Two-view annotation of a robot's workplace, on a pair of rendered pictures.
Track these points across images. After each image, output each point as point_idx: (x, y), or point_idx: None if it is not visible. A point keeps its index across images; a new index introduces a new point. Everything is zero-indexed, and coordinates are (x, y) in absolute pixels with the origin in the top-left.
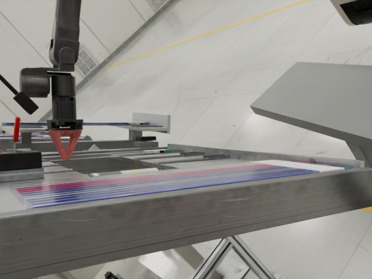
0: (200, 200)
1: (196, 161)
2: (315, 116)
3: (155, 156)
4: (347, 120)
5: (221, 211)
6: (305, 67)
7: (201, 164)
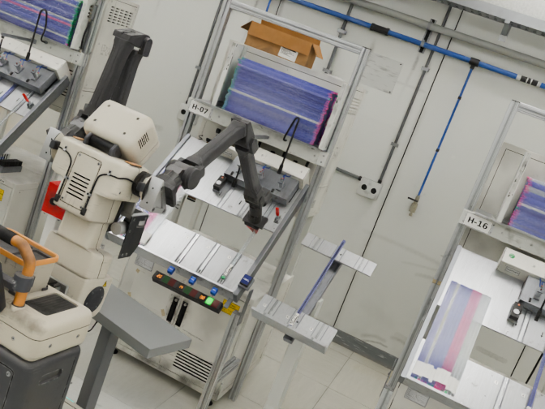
0: None
1: (184, 247)
2: (130, 299)
3: (214, 253)
4: (110, 287)
5: None
6: (140, 337)
7: (176, 237)
